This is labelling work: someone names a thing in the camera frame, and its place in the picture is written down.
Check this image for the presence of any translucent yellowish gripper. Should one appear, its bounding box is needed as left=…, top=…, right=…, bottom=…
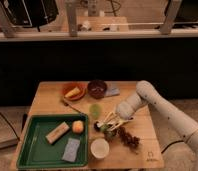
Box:
left=103, top=112, right=124, bottom=131

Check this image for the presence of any green pepper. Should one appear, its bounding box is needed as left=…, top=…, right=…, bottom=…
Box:
left=100, top=124, right=111, bottom=134

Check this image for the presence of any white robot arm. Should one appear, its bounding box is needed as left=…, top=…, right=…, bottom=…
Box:
left=110, top=80, right=198, bottom=171

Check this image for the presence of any small green cup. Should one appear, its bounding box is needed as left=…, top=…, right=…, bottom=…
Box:
left=89, top=104, right=101, bottom=119

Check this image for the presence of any white cup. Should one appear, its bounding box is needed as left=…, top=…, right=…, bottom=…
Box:
left=90, top=138, right=109, bottom=159

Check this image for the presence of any grey blue cloth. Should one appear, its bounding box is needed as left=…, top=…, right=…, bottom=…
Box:
left=105, top=86, right=120, bottom=97

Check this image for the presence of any dark red grape bunch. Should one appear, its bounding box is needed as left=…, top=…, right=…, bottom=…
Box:
left=118, top=127, right=140, bottom=150

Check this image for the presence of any dark brown bowl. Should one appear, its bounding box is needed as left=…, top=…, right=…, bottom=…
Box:
left=87, top=80, right=107, bottom=99

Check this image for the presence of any orange peach fruit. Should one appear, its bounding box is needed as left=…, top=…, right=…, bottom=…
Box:
left=72, top=120, right=84, bottom=134

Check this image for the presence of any yellow corn cob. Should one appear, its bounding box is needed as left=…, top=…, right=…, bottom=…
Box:
left=65, top=87, right=81, bottom=98

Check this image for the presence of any orange bowl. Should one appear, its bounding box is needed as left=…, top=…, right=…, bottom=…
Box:
left=62, top=82, right=86, bottom=101

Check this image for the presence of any metal fork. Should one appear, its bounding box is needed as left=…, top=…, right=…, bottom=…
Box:
left=61, top=99, right=82, bottom=113

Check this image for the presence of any blue sponge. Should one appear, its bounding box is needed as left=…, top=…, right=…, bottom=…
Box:
left=62, top=138, right=80, bottom=162

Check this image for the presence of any wooden block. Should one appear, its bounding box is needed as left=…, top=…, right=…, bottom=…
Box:
left=46, top=122, right=70, bottom=144

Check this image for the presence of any green plastic tray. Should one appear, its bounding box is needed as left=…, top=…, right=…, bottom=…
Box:
left=17, top=114, right=88, bottom=170

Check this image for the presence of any black cable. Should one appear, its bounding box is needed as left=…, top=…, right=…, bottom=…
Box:
left=160, top=139, right=185, bottom=155

